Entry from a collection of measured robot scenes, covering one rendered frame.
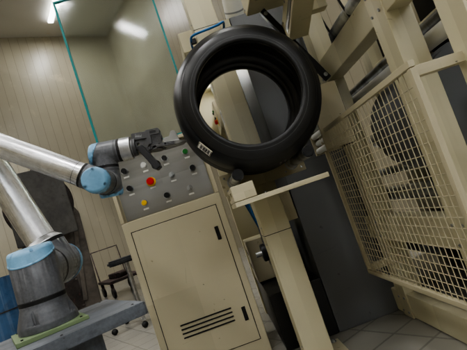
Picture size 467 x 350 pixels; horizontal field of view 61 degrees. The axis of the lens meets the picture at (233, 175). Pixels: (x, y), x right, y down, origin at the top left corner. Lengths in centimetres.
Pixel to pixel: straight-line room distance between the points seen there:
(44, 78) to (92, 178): 1003
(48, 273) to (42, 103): 978
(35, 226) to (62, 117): 945
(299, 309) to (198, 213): 72
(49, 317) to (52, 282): 11
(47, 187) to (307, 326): 477
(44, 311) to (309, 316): 110
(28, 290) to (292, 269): 107
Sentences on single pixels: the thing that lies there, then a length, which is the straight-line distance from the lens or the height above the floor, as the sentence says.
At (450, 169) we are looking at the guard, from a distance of 112.
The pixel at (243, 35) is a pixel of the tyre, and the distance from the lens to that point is 159.
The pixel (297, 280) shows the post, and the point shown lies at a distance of 188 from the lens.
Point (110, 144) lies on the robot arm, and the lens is 159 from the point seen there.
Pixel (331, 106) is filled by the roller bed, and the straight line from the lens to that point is 190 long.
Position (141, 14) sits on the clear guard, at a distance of 249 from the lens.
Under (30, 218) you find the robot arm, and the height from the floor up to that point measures 100.
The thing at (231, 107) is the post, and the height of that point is 124.
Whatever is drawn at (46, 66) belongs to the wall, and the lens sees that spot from 1159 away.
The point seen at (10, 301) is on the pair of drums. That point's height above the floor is 65.
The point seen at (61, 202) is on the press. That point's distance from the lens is 606.
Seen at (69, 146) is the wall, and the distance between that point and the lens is 1082.
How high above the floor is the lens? 78
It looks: 5 degrees up
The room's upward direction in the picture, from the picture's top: 19 degrees counter-clockwise
